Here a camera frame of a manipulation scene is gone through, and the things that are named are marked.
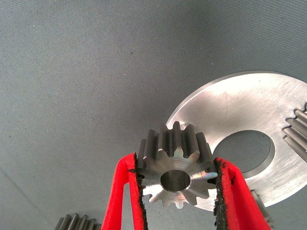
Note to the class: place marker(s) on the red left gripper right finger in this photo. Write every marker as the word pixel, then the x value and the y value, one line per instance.
pixel 239 203

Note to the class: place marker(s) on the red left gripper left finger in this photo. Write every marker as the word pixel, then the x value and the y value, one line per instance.
pixel 111 206

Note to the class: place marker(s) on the larger steel gear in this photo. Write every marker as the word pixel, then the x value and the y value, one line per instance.
pixel 76 222

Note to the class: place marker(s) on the small steel gear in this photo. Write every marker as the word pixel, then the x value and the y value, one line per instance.
pixel 172 155
pixel 297 134
pixel 262 208

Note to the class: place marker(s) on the round metal plate with hole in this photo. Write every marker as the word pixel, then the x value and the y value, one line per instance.
pixel 239 103

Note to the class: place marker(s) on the dark grey table cloth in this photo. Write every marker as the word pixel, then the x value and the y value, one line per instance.
pixel 72 72

